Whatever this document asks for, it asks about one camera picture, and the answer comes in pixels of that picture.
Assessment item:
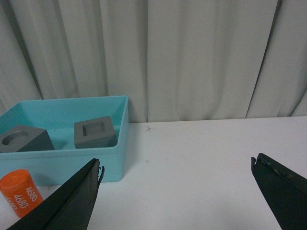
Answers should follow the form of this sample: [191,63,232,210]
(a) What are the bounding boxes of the gray block square recess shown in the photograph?
[74,116,118,149]

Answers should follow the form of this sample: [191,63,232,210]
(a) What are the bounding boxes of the light blue plastic box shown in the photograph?
[0,96,129,186]

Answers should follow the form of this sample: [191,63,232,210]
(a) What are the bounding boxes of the orange cylinder part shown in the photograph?
[0,169,43,218]

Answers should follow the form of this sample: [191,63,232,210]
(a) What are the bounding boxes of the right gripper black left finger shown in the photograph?
[8,158,105,230]

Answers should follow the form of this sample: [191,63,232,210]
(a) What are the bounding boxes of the gray block round recess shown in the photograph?
[0,125,54,153]

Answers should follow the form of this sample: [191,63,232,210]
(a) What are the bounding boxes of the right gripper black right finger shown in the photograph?
[251,153,307,230]

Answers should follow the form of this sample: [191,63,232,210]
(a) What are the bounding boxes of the white pleated curtain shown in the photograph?
[0,0,307,122]

